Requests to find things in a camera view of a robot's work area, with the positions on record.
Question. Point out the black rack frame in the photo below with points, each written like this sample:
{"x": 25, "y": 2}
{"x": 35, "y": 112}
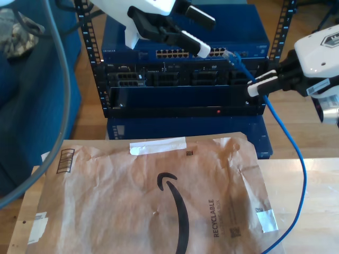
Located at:
{"x": 92, "y": 50}

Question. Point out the blue network switch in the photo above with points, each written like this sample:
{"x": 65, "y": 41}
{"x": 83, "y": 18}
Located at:
{"x": 238, "y": 26}

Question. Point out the blue device under rack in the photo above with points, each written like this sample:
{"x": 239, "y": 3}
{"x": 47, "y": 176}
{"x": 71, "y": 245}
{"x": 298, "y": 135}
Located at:
{"x": 185, "y": 127}

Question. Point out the office chair base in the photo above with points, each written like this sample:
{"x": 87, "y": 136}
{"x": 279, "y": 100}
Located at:
{"x": 324, "y": 18}

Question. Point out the black rack server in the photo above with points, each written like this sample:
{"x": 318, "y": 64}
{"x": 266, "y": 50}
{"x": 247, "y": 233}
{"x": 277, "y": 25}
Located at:
{"x": 172, "y": 76}

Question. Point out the brown packing paper mailer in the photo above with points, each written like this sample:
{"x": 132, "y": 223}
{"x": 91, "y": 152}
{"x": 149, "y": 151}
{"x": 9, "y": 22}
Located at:
{"x": 106, "y": 198}

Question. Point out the blue and black rack shelf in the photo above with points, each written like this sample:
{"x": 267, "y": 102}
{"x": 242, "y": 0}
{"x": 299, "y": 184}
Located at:
{"x": 185, "y": 96}

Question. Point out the blue sofa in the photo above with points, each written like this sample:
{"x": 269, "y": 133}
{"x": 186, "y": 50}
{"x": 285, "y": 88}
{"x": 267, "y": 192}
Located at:
{"x": 39, "y": 105}

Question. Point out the camouflage cloth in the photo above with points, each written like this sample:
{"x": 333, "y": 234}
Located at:
{"x": 18, "y": 39}

